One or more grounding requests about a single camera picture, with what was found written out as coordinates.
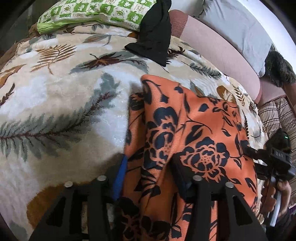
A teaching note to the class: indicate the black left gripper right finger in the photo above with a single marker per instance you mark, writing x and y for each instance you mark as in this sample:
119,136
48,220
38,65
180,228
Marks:
182,180

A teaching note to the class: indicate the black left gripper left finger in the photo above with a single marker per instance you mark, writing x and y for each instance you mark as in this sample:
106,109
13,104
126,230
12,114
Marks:
116,176

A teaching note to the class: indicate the orange black floral garment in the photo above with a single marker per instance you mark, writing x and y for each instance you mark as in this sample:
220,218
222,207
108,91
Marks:
167,119

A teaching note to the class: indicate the striped beige mattress sheet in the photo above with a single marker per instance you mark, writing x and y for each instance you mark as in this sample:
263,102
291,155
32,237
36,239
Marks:
278,114

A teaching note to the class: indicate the dark furry cushion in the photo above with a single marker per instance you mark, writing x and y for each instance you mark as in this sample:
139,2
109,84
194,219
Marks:
278,70

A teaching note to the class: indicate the cream leaf pattern fleece blanket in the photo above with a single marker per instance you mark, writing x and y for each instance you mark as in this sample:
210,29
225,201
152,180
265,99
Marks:
65,101

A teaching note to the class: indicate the grey pillow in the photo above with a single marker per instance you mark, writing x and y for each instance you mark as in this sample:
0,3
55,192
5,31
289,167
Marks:
237,25

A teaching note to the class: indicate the black cloth garment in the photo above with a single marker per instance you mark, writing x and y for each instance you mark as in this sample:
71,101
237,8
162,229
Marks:
155,34

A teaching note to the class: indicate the pink padded headboard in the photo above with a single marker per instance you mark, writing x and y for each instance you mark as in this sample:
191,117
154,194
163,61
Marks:
226,58

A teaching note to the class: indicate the green white patterned pillow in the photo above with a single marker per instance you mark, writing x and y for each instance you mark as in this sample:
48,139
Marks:
122,13

